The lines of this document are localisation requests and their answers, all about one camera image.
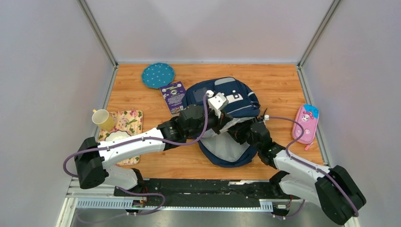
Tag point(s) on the white scalloped bowl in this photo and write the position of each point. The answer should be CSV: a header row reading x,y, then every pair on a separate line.
x,y
117,135

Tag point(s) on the floral placemat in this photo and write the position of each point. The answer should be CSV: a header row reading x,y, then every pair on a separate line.
x,y
129,121

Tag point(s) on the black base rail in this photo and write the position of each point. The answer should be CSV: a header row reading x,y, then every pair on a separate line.
x,y
211,193

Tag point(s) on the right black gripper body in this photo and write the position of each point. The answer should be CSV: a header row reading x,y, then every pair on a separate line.
x,y
242,134

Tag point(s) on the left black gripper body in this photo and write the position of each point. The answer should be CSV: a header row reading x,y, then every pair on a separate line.
x,y
214,122

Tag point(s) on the yellow mug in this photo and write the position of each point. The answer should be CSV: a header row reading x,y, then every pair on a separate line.
x,y
103,119

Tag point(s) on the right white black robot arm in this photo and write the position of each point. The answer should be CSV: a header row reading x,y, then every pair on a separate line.
x,y
330,188

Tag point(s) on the purple treehouse book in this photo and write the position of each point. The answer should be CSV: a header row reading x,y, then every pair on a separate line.
x,y
173,95

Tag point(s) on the pink cartoon pencil case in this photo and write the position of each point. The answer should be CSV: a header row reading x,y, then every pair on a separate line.
x,y
308,116

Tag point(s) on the navy blue backpack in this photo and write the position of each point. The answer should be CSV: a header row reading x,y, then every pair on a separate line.
x,y
221,149

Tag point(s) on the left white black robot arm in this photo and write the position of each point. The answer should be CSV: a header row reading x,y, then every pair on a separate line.
x,y
96,161

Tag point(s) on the teal polka dot plate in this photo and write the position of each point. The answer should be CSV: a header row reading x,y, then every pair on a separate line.
x,y
157,75

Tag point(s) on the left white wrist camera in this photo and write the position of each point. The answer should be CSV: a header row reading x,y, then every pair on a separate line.
x,y
217,102

